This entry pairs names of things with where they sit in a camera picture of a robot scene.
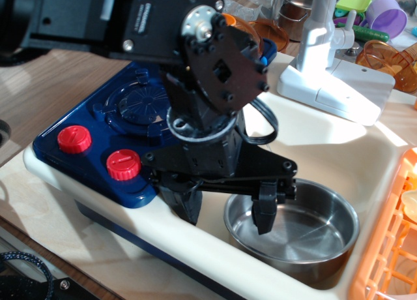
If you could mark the red stove knob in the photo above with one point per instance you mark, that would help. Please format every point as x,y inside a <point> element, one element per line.
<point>74,139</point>
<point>123,165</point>

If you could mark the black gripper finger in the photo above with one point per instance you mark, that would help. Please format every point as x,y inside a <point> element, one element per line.
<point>264,207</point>
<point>185,199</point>

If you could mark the blue toy stove top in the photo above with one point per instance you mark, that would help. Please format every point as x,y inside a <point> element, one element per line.
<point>129,111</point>

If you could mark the white toy faucet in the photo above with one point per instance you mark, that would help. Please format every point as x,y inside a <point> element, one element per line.
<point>315,77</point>

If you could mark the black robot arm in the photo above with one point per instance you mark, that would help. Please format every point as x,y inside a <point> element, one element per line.
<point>213,77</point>

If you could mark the round steel pan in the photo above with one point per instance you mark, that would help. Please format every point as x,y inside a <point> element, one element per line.
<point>312,235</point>

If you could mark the amber transparent cup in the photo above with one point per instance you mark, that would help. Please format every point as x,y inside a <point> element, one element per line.
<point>401,65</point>

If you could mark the red right stove knob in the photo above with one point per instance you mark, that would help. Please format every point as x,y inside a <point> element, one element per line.
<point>123,165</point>

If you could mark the steel pot with handle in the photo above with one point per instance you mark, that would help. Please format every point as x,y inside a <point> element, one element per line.
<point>291,15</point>

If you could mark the purple plastic cup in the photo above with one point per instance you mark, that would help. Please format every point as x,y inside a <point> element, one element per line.
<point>385,16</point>

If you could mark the orange plastic dish rack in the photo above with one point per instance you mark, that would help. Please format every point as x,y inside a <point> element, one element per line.
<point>388,266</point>

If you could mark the pale yellow plate in rack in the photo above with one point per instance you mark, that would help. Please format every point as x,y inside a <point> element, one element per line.
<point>409,201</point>

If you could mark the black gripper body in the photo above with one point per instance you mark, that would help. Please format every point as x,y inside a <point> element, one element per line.
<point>223,160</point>

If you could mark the green plastic toy vegetable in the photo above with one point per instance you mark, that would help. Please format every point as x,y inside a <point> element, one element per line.
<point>365,34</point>

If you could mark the cream toy sink unit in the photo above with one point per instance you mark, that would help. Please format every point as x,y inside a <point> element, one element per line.
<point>357,162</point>

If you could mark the red left stove knob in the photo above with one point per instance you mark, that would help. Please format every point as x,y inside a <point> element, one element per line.
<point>74,139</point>

